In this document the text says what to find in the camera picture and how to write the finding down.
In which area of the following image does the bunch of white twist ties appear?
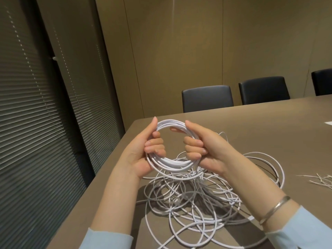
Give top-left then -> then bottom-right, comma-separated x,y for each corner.
296,173 -> 332,190

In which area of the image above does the person's left hand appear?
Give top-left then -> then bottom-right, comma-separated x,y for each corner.
118,116 -> 167,180

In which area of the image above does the silver bracelet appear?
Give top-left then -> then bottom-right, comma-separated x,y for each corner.
259,195 -> 292,226

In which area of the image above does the person's right hand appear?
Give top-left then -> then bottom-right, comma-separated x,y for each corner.
170,120 -> 243,177

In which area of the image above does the dark meeting chair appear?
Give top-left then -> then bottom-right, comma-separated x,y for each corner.
311,68 -> 332,96
238,76 -> 291,105
181,85 -> 234,113

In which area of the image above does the pile of white cables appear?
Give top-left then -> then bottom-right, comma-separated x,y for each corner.
136,131 -> 286,249

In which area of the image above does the glass partition with grey blinds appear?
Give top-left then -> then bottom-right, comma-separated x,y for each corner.
0,0 -> 126,249

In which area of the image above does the person's left forearm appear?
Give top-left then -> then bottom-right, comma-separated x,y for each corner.
80,162 -> 142,249

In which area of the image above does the brown table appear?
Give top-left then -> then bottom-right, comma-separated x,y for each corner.
46,93 -> 332,249

